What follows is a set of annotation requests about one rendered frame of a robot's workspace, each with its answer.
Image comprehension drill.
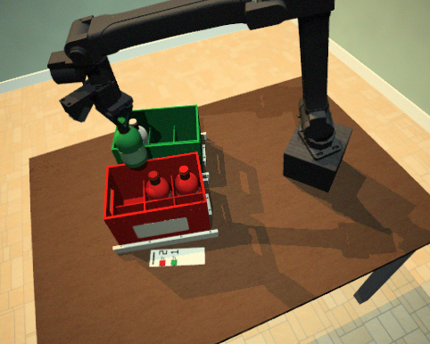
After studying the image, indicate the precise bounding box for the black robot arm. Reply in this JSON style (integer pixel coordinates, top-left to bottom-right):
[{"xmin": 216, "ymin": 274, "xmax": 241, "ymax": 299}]
[{"xmin": 47, "ymin": 0, "xmax": 342, "ymax": 160}]

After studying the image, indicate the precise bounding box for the green bottle crate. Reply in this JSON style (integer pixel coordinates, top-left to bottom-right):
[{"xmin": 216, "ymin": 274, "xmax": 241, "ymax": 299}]
[{"xmin": 130, "ymin": 106, "xmax": 203, "ymax": 173}]

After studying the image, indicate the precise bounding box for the white paper pick list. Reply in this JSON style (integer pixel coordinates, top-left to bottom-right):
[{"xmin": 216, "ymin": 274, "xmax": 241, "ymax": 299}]
[{"xmin": 150, "ymin": 248, "xmax": 205, "ymax": 267}]

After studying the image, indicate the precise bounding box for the red crate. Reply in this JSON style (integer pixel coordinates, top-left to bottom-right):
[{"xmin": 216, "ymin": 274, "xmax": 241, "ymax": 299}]
[{"xmin": 103, "ymin": 154, "xmax": 211, "ymax": 245}]

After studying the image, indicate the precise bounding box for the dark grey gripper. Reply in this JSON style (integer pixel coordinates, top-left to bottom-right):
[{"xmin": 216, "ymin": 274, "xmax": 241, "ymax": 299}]
[{"xmin": 94, "ymin": 75, "xmax": 134, "ymax": 131}]

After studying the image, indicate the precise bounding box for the white bottle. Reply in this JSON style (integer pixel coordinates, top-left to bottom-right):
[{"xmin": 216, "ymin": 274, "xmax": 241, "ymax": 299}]
[{"xmin": 129, "ymin": 119, "xmax": 148, "ymax": 144}]

